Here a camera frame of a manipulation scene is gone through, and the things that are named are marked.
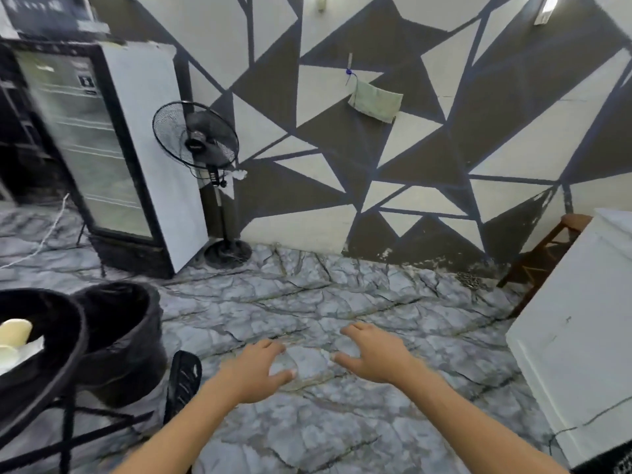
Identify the green cloth hanging on wall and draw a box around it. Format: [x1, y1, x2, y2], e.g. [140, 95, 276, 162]
[348, 80, 404, 125]

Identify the brown wooden stool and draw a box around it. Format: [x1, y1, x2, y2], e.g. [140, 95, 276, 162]
[496, 213, 593, 319]

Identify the person's left hand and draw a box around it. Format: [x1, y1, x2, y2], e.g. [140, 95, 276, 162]
[220, 339, 297, 405]

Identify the person's left forearm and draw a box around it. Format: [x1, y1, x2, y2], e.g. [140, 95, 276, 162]
[111, 377, 243, 474]

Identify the glass door display fridge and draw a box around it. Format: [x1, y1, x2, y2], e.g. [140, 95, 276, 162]
[0, 40, 210, 280]

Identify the person's right forearm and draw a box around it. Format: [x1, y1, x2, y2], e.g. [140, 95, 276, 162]
[390, 357, 571, 474]

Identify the cream paper cup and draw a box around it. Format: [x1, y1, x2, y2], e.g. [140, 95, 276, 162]
[0, 319, 33, 347]

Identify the person's right hand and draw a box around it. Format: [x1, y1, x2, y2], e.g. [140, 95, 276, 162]
[332, 323, 420, 385]

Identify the black round tray stand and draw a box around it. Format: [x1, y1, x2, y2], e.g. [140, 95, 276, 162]
[0, 288, 155, 474]

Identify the white chest freezer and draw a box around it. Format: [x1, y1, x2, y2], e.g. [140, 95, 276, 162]
[505, 208, 632, 469]

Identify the black bin with liner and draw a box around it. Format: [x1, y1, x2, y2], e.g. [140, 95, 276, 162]
[71, 281, 170, 409]

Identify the black pedestal fan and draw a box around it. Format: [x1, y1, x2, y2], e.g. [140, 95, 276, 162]
[152, 100, 253, 270]

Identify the white power cable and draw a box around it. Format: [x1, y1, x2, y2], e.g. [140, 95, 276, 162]
[0, 193, 71, 270]

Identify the black perforated chair back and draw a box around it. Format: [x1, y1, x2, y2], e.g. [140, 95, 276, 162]
[163, 350, 202, 425]

